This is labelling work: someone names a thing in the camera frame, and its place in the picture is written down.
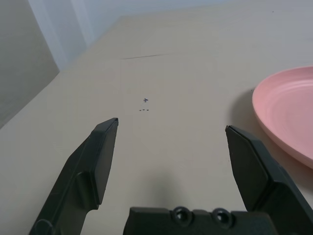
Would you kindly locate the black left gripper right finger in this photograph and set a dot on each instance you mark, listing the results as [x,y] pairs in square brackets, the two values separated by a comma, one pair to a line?
[254,171]

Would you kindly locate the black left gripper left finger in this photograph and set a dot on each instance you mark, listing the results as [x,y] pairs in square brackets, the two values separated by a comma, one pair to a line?
[83,171]

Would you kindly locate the pink plastic plate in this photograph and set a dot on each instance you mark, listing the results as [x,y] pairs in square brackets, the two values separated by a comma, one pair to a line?
[288,105]

